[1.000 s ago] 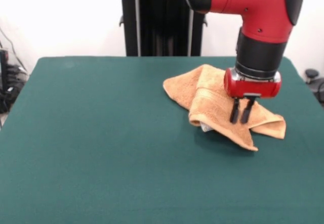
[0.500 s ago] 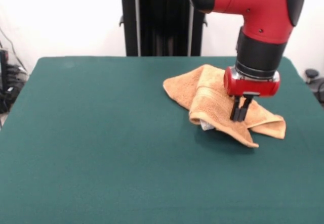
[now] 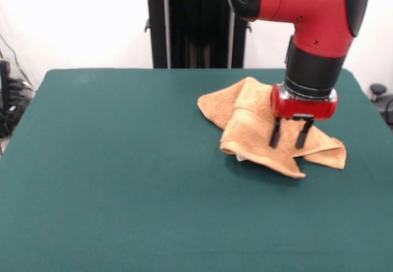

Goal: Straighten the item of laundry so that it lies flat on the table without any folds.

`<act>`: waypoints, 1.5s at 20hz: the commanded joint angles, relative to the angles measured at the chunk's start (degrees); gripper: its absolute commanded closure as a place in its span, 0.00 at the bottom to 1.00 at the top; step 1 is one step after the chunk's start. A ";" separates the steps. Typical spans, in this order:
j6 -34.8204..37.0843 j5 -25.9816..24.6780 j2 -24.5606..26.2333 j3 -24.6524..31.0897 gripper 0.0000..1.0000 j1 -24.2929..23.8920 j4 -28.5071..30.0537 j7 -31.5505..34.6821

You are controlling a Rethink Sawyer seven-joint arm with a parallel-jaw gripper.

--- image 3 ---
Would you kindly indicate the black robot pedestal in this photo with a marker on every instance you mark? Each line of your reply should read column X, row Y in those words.
column 190, row 32

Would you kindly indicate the dark green table cloth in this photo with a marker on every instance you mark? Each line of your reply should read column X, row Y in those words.
column 122, row 192

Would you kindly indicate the black electronics box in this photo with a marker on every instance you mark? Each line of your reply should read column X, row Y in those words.
column 4, row 100

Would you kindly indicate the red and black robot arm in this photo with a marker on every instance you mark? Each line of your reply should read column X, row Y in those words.
column 307, row 14

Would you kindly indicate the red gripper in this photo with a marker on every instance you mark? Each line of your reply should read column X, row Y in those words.
column 304, row 109

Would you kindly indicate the orange terry towel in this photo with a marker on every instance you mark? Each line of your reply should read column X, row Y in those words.
column 245, row 121

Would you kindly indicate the black round knob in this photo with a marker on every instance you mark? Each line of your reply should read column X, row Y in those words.
column 378, row 88

